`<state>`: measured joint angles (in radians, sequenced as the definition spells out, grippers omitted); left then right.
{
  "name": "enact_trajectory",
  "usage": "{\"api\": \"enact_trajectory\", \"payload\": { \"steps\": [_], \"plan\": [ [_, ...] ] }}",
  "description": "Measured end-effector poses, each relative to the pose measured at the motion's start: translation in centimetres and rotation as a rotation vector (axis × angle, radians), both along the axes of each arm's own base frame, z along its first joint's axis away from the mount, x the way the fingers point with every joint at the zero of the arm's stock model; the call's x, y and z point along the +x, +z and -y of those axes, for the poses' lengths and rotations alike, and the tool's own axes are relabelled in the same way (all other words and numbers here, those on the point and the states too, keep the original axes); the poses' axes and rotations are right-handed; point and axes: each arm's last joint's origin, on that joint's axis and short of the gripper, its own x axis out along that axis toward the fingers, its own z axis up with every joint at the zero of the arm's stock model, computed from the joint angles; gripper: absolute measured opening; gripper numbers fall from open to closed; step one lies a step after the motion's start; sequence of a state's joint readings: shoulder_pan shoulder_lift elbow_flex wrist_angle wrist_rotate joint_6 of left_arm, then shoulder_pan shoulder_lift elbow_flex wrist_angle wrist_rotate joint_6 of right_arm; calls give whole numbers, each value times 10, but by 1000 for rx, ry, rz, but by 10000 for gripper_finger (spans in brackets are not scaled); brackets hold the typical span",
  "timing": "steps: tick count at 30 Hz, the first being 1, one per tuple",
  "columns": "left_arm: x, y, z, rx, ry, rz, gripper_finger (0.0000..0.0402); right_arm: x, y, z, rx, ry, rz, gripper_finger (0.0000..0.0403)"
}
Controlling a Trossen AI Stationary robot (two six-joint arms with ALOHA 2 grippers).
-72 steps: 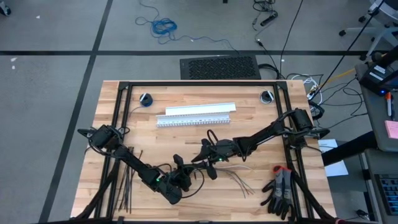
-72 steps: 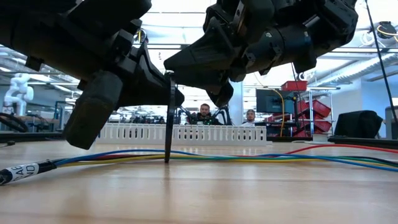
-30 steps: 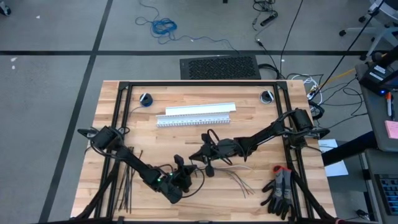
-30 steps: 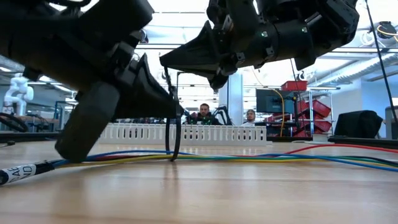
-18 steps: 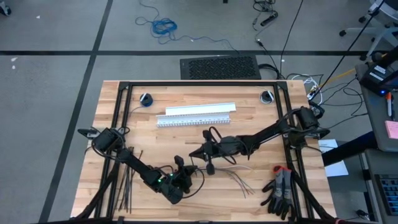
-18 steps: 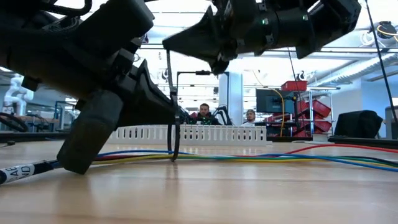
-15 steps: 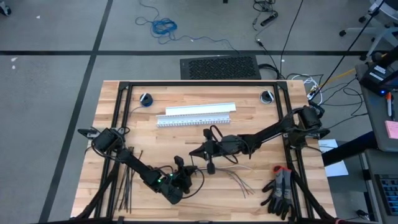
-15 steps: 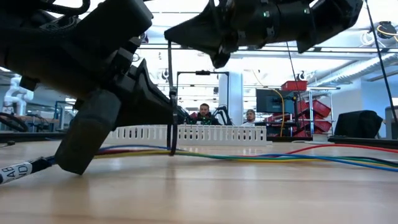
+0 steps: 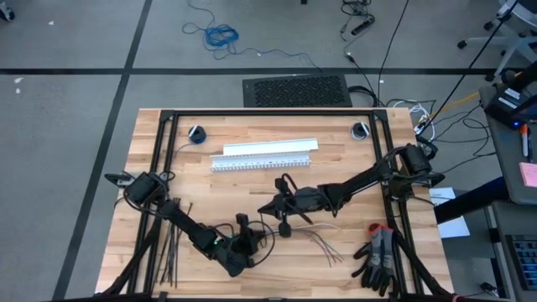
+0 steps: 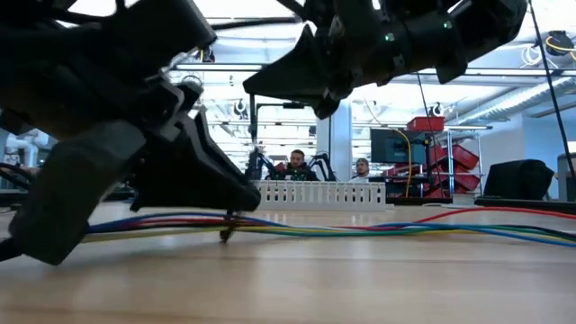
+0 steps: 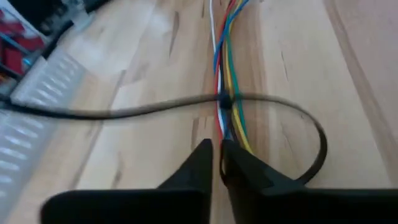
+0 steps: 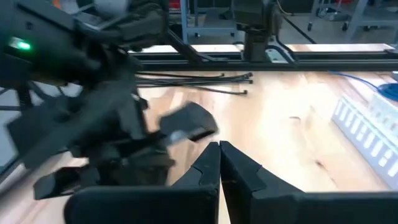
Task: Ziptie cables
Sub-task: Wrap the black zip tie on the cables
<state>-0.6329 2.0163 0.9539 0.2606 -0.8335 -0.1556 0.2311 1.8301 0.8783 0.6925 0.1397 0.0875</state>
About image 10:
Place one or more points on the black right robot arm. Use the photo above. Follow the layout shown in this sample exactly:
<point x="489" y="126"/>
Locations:
<point x="486" y="22"/>

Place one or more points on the black zip tie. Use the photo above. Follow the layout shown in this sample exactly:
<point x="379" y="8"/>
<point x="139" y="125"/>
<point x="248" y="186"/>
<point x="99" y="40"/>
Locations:
<point x="227" y="234"/>

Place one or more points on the metal shelf rack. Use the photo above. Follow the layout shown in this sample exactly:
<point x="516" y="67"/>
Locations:
<point x="450" y="139"/>

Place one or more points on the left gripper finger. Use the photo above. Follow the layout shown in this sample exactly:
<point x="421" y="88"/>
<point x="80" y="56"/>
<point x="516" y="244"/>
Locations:
<point x="189" y="189"/>
<point x="216" y="157"/>

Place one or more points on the red storage bin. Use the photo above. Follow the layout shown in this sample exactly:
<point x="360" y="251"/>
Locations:
<point x="436" y="192"/>
<point x="425" y="123"/>
<point x="468" y="182"/>
<point x="465" y="157"/>

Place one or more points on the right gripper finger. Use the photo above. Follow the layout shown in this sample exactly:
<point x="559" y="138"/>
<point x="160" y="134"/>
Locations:
<point x="292" y="76"/>

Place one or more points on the person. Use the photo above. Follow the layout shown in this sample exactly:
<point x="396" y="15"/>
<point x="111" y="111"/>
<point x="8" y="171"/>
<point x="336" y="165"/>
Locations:
<point x="294" y="168"/>
<point x="361" y="168"/>

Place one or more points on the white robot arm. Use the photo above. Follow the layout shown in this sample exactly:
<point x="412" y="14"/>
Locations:
<point x="29" y="144"/>

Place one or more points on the black monitor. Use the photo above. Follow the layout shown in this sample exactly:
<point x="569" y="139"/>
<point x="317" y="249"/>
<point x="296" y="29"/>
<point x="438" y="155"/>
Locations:
<point x="396" y="146"/>

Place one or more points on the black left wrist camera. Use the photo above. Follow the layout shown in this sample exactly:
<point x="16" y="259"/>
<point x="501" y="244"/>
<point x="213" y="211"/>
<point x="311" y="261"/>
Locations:
<point x="162" y="36"/>

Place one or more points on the black background robot arm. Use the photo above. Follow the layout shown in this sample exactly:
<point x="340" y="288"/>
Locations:
<point x="324" y="166"/>
<point x="258" y="166"/>

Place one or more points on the black aluminium rig frame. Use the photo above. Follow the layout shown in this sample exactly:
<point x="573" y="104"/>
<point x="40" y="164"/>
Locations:
<point x="531" y="204"/>

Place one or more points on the black monitor stand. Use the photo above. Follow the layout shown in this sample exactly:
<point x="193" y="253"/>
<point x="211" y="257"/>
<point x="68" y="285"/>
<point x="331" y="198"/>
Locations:
<point x="428" y="171"/>

